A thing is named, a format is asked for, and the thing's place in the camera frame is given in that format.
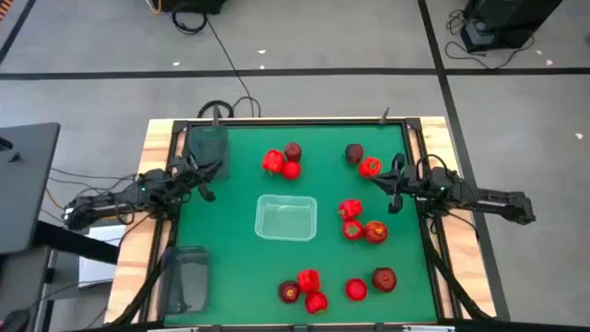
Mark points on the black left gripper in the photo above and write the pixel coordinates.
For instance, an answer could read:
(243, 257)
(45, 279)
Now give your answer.
(186, 173)

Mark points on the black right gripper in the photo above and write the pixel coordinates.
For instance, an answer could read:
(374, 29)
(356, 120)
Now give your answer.
(408, 182)

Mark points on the red and yellow apple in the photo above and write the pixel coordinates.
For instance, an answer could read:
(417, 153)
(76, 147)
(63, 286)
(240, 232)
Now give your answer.
(376, 232)

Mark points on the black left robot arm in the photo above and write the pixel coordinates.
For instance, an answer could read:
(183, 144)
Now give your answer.
(106, 205)

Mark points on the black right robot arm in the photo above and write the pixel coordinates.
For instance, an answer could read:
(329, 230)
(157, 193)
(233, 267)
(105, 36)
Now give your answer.
(498, 203)

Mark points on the grey translucent plastic container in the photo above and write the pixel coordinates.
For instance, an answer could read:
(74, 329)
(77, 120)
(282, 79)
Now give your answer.
(209, 143)
(184, 276)

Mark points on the small grey clip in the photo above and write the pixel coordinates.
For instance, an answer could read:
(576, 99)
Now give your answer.
(384, 116)
(215, 115)

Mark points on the clear plastic container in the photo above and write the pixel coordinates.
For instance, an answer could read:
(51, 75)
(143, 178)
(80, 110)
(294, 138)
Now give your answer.
(286, 219)

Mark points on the green table mat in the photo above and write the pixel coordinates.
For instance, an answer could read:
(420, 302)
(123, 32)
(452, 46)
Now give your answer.
(239, 276)

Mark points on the black desk beam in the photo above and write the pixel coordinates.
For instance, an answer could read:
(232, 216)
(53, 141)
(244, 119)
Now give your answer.
(74, 240)

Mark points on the black box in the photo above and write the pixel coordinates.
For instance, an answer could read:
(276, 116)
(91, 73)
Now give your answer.
(193, 4)

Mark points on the grey desk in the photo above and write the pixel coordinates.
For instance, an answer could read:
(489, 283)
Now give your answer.
(27, 198)

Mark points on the black equipment case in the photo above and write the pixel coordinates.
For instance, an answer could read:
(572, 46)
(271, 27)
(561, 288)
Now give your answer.
(502, 18)

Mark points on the black computer mouse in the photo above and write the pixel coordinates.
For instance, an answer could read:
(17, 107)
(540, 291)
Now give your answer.
(11, 323)

